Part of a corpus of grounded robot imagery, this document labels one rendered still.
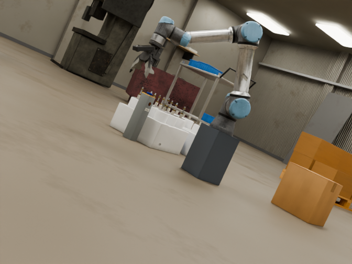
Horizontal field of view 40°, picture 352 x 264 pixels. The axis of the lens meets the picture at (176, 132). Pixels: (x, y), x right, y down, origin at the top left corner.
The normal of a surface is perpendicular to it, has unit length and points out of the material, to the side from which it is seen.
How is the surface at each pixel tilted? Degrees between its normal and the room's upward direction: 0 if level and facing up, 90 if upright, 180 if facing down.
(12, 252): 0
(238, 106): 97
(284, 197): 90
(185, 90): 90
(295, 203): 90
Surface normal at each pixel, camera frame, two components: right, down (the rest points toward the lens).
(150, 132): -0.48, -0.16
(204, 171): 0.52, 0.30
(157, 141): 0.77, 0.39
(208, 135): -0.74, -0.30
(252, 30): 0.14, -0.01
